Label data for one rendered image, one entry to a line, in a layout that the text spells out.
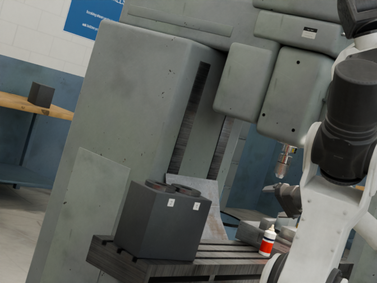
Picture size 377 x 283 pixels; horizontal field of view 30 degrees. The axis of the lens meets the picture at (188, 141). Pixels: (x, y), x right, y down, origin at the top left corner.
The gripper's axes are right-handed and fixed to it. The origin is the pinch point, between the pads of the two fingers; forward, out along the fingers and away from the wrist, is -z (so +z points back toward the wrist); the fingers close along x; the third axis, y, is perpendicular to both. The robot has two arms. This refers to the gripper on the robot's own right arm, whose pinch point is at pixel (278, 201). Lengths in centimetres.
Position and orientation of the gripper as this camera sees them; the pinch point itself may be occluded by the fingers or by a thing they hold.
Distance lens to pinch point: 228.5
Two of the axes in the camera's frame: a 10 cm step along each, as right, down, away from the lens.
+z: 6.2, -1.3, -7.8
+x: -5.1, -8.1, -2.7
